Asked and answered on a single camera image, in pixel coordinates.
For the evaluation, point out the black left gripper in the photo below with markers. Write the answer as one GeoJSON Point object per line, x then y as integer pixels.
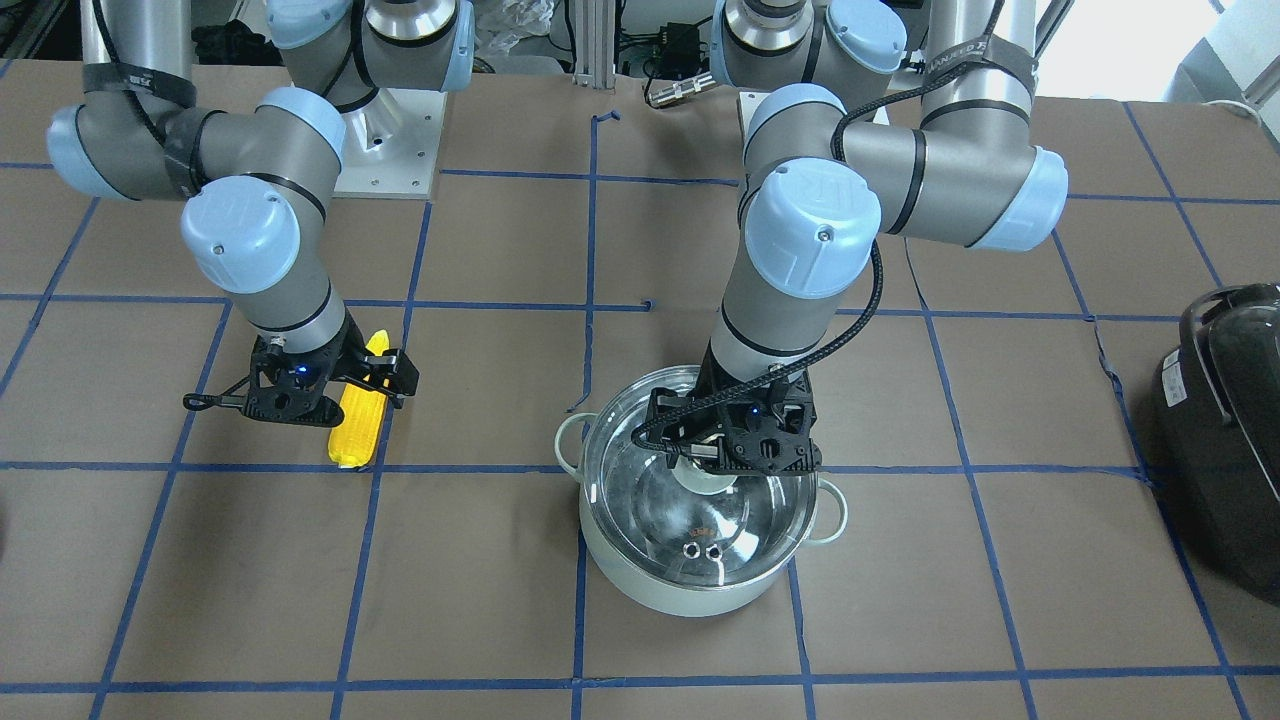
{"type": "Point", "coordinates": [716, 386]}

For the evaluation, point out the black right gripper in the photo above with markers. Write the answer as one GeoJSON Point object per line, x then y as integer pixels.
{"type": "Point", "coordinates": [343, 352]}

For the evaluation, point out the yellow toy corn cob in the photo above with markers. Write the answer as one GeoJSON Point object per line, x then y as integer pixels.
{"type": "Point", "coordinates": [352, 445]}

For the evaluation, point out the glass pot lid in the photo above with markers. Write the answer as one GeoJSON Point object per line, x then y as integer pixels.
{"type": "Point", "coordinates": [672, 533]}

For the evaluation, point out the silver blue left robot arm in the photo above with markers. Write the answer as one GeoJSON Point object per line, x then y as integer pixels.
{"type": "Point", "coordinates": [832, 160]}

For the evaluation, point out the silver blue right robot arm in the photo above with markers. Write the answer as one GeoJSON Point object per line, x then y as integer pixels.
{"type": "Point", "coordinates": [257, 187]}

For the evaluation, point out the pale green cooking pot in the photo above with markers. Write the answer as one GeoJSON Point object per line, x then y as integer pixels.
{"type": "Point", "coordinates": [665, 596]}

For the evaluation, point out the dark grey rice cooker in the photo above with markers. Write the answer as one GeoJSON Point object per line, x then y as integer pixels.
{"type": "Point", "coordinates": [1217, 403]}

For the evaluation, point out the aluminium frame post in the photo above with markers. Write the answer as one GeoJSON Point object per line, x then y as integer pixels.
{"type": "Point", "coordinates": [595, 41]}

